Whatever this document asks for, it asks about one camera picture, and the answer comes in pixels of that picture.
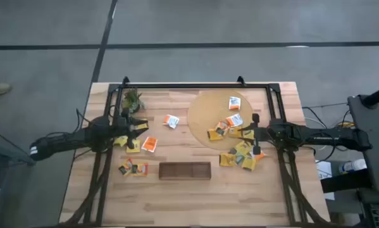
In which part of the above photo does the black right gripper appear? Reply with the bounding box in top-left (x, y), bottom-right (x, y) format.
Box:
top-left (237, 113), bottom-right (272, 156)

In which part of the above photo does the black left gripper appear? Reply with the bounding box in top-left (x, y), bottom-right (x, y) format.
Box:
top-left (115, 108), bottom-right (149, 150)

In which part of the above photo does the white and orange tea packet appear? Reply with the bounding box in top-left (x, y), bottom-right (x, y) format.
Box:
top-left (251, 148), bottom-right (267, 162)
top-left (228, 96), bottom-right (242, 111)
top-left (226, 113), bottom-right (244, 128)
top-left (140, 136), bottom-right (159, 154)
top-left (162, 114), bottom-right (180, 130)

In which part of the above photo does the small potted succulent plant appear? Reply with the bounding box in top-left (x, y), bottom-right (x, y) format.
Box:
top-left (121, 88), bottom-right (146, 115)

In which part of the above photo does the round woven straw placemat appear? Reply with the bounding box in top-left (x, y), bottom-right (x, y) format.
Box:
top-left (187, 89), bottom-right (256, 151)

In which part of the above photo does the dark wooden divided tray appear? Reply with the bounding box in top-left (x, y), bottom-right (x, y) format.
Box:
top-left (158, 161), bottom-right (212, 181)

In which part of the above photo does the white paper sheet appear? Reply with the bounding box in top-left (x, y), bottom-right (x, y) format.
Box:
top-left (314, 160), bottom-right (336, 201)

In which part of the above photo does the black chair armrest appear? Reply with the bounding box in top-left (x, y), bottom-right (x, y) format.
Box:
top-left (320, 168), bottom-right (369, 194)

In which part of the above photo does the white plastic bottle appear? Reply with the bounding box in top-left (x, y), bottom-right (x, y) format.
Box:
top-left (338, 158), bottom-right (368, 175)

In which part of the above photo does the dark grey desk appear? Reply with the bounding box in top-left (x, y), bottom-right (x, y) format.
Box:
top-left (347, 94), bottom-right (379, 194)

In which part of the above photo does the black pole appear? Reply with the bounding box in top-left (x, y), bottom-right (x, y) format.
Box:
top-left (361, 82), bottom-right (379, 108)

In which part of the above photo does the grey metal stand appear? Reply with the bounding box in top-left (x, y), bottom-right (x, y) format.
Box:
top-left (0, 126), bottom-right (38, 228)

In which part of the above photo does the black aluminium table frame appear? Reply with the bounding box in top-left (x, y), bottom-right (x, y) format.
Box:
top-left (58, 82), bottom-right (335, 228)

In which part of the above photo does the thin black cable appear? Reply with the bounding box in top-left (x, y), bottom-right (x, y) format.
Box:
top-left (302, 101), bottom-right (349, 110)

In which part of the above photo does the yellow cable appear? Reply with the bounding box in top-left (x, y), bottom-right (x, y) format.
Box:
top-left (334, 120), bottom-right (356, 129)

